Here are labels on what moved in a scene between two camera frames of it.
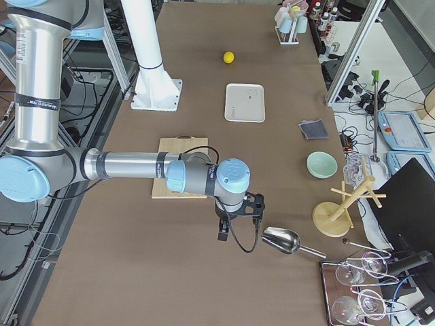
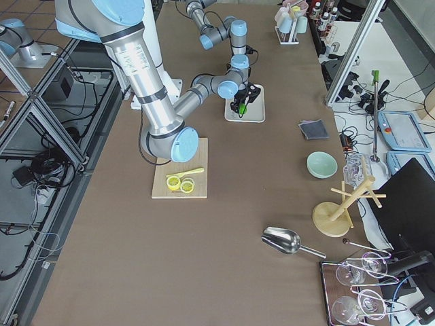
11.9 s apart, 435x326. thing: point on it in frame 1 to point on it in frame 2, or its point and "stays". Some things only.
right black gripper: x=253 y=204 to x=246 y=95
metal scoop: x=286 y=241 stays
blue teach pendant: x=402 y=132 stays
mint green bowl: x=321 y=165 stays
